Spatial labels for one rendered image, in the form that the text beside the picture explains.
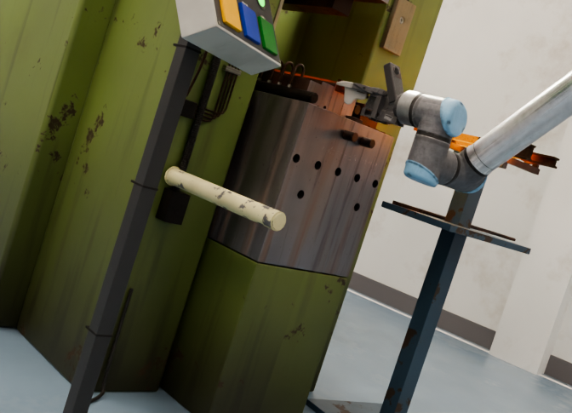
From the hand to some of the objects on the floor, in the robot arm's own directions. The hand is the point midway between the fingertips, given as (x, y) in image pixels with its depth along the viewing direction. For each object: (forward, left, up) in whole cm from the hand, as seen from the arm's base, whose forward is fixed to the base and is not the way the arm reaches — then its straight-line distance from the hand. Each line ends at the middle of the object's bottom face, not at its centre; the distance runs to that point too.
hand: (353, 88), depth 204 cm
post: (+6, +58, -100) cm, 116 cm away
